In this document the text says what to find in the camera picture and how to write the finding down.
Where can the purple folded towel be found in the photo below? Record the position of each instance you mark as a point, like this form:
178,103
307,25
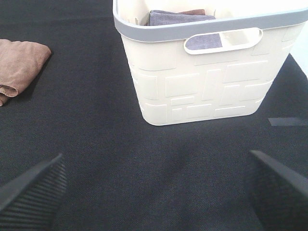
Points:
201,42

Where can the grey tape strip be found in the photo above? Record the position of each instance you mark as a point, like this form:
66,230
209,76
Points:
287,121

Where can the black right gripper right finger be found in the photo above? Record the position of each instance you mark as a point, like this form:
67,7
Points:
277,194

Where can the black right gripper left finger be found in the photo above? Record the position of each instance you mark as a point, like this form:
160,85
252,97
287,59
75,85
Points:
30,201

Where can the black table cloth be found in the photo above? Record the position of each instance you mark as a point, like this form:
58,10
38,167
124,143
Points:
123,173

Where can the cream basket with grey rim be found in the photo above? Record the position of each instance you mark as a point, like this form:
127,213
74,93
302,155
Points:
177,85

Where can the dark brown towel in basket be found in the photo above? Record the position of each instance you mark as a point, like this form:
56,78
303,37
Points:
194,12

